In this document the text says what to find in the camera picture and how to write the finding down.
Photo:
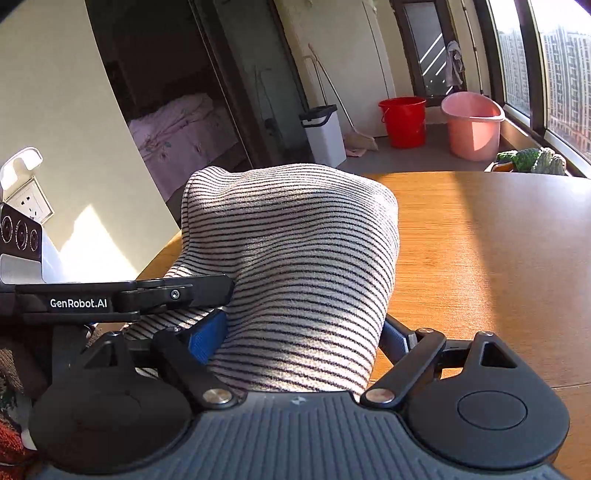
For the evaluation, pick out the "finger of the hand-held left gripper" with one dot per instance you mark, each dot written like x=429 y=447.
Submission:
x=184 y=293

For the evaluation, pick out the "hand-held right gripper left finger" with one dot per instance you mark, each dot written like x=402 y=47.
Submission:
x=203 y=344

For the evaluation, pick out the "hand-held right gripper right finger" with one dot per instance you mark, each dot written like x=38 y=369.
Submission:
x=392 y=341

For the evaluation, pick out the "striped knit sweater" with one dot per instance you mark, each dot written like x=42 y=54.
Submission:
x=300 y=277

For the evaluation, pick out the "person's knit clothing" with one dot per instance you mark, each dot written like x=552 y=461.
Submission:
x=11 y=443

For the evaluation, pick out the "bed with pink bedding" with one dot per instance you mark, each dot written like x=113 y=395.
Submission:
x=175 y=134

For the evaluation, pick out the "white trash bin black lid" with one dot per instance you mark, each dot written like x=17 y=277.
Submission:
x=325 y=143

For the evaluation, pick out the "dark green bushy plant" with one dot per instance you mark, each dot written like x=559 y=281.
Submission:
x=505 y=157

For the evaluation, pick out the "red plastic bucket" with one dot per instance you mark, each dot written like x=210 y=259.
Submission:
x=404 y=124

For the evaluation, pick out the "pink plastic basin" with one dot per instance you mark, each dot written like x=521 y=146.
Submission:
x=471 y=134

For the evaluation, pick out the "bright green cactus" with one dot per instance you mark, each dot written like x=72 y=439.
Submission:
x=524 y=160

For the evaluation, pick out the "pale green cactus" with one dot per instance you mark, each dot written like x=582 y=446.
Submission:
x=549 y=162

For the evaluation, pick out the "grey hanging cloth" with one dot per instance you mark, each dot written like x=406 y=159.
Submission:
x=455 y=64

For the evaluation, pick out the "dark glass door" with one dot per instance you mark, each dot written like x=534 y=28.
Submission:
x=425 y=46

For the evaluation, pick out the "metal pole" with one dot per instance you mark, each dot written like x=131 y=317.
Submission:
x=471 y=41

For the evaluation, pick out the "white wall outlet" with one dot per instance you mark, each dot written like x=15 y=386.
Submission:
x=32 y=201

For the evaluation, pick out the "black window frame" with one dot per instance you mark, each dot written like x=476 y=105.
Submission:
x=535 y=69

